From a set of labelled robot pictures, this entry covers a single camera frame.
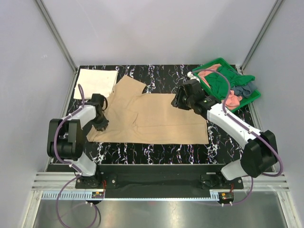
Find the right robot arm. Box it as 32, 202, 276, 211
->
171, 79, 279, 188

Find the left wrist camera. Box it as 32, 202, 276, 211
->
91, 94, 108, 111

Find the right aluminium frame post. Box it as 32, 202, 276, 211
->
240, 0, 285, 72

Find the left aluminium frame post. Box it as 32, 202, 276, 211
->
34, 0, 77, 72

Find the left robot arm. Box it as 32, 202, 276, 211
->
47, 94, 109, 188

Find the grey t-shirt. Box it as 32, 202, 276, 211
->
232, 82, 257, 98

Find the white slotted cable duct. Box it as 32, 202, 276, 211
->
42, 190, 219, 201

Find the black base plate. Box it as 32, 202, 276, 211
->
76, 164, 244, 196

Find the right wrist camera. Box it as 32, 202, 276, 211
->
182, 72, 202, 96

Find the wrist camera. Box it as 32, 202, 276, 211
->
91, 94, 108, 111
182, 72, 202, 96

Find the folded white t-shirt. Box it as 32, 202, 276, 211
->
73, 69, 118, 100

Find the beige t-shirt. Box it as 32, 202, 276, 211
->
87, 75, 209, 144

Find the green t-shirt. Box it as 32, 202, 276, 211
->
205, 66, 255, 100

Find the green plastic bin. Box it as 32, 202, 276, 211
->
192, 58, 261, 112

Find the aluminium frame post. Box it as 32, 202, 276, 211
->
240, 0, 285, 72
34, 0, 77, 72

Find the pink t-shirt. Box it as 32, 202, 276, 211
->
198, 70, 242, 110

